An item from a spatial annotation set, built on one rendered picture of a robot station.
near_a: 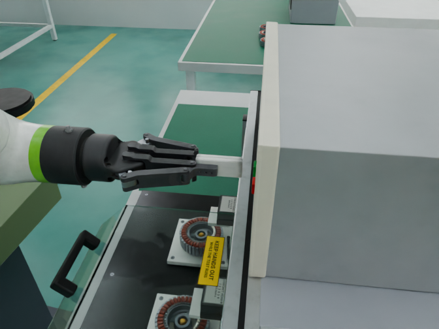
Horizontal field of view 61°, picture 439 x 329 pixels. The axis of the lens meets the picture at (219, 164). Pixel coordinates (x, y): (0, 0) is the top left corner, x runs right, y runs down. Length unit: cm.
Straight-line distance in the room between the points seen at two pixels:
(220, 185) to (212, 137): 29
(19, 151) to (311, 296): 46
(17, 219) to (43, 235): 117
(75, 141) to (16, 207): 57
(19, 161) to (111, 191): 184
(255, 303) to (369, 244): 15
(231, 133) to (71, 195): 132
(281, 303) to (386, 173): 20
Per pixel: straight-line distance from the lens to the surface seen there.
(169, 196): 115
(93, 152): 58
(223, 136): 146
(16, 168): 64
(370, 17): 134
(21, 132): 63
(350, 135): 41
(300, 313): 49
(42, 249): 222
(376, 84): 54
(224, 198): 91
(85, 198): 245
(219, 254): 60
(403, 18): 137
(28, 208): 116
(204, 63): 216
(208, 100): 174
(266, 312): 48
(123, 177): 54
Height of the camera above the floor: 152
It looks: 36 degrees down
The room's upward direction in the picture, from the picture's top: straight up
